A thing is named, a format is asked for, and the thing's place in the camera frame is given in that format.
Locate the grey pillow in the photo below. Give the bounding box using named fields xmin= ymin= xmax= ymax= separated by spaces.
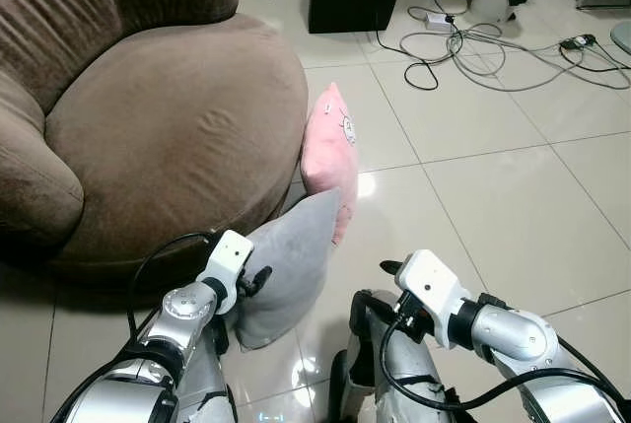
xmin=232 ymin=187 xmax=343 ymax=351

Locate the pink pillow with face print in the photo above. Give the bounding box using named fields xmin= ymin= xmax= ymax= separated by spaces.
xmin=300 ymin=82 xmax=360 ymax=245

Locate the brown round sofa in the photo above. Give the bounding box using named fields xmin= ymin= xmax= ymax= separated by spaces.
xmin=0 ymin=0 xmax=310 ymax=281

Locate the silver robot right leg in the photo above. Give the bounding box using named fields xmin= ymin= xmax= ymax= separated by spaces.
xmin=328 ymin=290 xmax=450 ymax=423

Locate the silver robot leg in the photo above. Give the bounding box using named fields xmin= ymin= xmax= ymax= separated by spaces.
xmin=173 ymin=315 xmax=240 ymax=423
xmin=328 ymin=290 xmax=450 ymax=423

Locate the silver robot left leg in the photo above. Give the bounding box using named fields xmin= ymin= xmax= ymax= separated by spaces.
xmin=173 ymin=315 xmax=240 ymax=423

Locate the white power strip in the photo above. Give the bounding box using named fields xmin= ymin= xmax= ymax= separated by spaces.
xmin=424 ymin=12 xmax=457 ymax=31

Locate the black power strip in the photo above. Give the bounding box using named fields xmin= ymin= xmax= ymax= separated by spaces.
xmin=559 ymin=35 xmax=598 ymax=53

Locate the grey round stand base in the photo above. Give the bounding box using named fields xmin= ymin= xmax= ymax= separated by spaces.
xmin=609 ymin=21 xmax=631 ymax=55

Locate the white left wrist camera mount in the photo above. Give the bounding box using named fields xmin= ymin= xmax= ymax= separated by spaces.
xmin=195 ymin=230 xmax=255 ymax=316

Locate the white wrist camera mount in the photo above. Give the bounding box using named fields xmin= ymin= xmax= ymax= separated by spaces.
xmin=195 ymin=230 xmax=255 ymax=316
xmin=394 ymin=249 xmax=476 ymax=323

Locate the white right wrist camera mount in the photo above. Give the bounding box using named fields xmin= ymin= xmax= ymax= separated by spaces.
xmin=394 ymin=249 xmax=476 ymax=323

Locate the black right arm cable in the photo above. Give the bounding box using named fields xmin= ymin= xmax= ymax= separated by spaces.
xmin=378 ymin=315 xmax=631 ymax=414

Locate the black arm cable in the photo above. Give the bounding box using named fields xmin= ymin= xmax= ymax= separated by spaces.
xmin=126 ymin=232 xmax=218 ymax=340
xmin=378 ymin=315 xmax=631 ymax=414

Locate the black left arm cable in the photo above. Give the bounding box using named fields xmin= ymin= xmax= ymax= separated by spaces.
xmin=126 ymin=232 xmax=218 ymax=340

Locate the black floor cable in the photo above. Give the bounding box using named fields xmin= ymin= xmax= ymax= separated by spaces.
xmin=380 ymin=9 xmax=440 ymax=92

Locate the grey floor cable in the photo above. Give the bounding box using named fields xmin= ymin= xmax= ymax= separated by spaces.
xmin=399 ymin=19 xmax=631 ymax=94

